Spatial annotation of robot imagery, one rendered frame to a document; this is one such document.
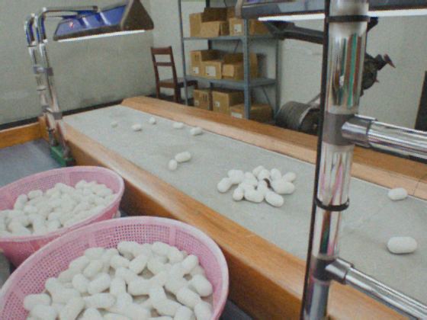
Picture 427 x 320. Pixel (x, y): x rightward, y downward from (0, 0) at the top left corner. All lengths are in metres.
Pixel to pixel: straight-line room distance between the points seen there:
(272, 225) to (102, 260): 0.26
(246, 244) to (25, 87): 4.62
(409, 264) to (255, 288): 0.20
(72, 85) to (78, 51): 0.49
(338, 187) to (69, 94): 4.86
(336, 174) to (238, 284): 0.25
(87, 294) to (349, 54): 0.40
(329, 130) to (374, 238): 0.31
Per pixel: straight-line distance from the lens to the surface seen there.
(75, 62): 5.01
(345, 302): 0.37
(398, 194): 0.62
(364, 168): 0.69
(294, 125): 1.01
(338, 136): 0.23
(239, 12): 0.46
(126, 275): 0.44
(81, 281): 0.45
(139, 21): 0.78
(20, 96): 4.91
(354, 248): 0.48
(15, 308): 0.45
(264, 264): 0.40
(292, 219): 0.53
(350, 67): 0.22
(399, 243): 0.48
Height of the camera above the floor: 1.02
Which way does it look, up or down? 23 degrees down
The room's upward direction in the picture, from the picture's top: 3 degrees counter-clockwise
